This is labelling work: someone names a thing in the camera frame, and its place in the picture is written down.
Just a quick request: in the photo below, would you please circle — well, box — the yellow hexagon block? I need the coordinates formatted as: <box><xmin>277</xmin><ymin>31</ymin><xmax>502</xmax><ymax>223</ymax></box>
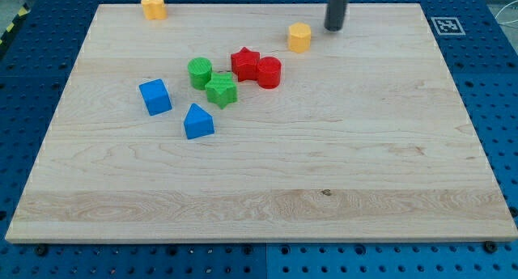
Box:
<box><xmin>287</xmin><ymin>23</ymin><xmax>312</xmax><ymax>53</ymax></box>

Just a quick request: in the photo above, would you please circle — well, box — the wooden board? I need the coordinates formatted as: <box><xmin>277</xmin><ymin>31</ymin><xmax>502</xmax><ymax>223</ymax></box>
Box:
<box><xmin>6</xmin><ymin>3</ymin><xmax>517</xmax><ymax>243</ymax></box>

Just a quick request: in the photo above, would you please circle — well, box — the green star block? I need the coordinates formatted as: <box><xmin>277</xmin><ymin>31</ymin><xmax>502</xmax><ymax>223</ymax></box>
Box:
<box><xmin>205</xmin><ymin>72</ymin><xmax>238</xmax><ymax>109</ymax></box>

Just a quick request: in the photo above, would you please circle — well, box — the blue triangle block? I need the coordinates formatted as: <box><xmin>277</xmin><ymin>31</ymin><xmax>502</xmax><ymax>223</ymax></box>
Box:
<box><xmin>183</xmin><ymin>104</ymin><xmax>214</xmax><ymax>139</ymax></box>

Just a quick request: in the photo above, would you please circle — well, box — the red cylinder block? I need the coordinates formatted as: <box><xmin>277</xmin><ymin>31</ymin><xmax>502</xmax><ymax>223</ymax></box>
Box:
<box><xmin>257</xmin><ymin>57</ymin><xmax>282</xmax><ymax>89</ymax></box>

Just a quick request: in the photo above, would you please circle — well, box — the red star block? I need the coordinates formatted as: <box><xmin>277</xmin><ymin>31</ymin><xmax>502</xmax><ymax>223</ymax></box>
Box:
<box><xmin>231</xmin><ymin>47</ymin><xmax>260</xmax><ymax>82</ymax></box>

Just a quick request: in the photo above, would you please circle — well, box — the green cylinder block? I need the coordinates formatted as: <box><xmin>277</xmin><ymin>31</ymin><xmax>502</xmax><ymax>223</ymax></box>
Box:
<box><xmin>187</xmin><ymin>57</ymin><xmax>212</xmax><ymax>91</ymax></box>

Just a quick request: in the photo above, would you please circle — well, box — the blue cube block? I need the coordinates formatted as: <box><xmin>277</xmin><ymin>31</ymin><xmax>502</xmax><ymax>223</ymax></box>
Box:
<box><xmin>138</xmin><ymin>79</ymin><xmax>172</xmax><ymax>116</ymax></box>

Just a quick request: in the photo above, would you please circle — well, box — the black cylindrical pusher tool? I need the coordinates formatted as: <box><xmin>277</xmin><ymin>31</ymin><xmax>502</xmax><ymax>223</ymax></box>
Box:
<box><xmin>324</xmin><ymin>0</ymin><xmax>350</xmax><ymax>32</ymax></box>

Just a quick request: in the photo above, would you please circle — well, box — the yellow heart block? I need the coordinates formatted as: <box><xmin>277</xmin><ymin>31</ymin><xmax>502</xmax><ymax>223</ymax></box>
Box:
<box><xmin>141</xmin><ymin>0</ymin><xmax>168</xmax><ymax>20</ymax></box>

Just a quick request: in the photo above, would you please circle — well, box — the white fiducial marker tag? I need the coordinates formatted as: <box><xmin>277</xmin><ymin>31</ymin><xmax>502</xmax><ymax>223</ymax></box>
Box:
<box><xmin>431</xmin><ymin>16</ymin><xmax>465</xmax><ymax>36</ymax></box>

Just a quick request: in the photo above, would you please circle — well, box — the yellow black hazard tape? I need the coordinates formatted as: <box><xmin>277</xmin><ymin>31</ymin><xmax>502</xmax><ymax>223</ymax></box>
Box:
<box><xmin>1</xmin><ymin>2</ymin><xmax>31</xmax><ymax>47</ymax></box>

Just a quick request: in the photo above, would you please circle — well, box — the white cable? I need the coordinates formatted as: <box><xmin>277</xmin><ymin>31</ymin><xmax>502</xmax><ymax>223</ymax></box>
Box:
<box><xmin>493</xmin><ymin>0</ymin><xmax>518</xmax><ymax>29</ymax></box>

